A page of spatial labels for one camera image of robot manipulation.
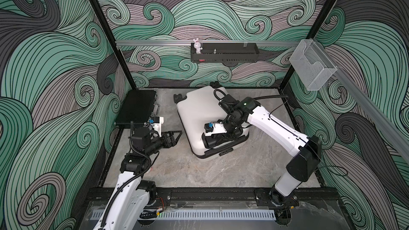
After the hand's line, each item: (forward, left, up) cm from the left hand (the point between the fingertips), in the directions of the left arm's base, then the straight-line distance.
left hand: (177, 131), depth 74 cm
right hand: (-3, -18, -2) cm, 18 cm away
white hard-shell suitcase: (+16, -8, -1) cm, 18 cm away
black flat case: (+26, +30, -14) cm, 42 cm away
